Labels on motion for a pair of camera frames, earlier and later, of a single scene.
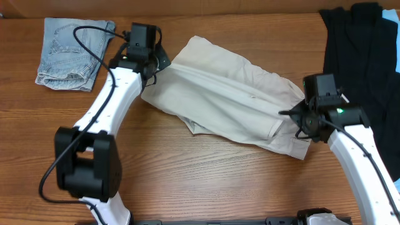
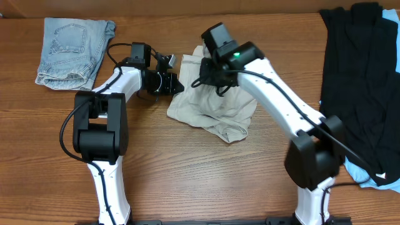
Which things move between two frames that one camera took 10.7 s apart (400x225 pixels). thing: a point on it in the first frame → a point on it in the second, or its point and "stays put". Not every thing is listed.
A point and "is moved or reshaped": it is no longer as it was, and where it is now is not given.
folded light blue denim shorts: (65, 63) stays put
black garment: (360, 48) stays put
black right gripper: (300, 113) → (205, 72)
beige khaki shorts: (214, 92) is moved or reshaped
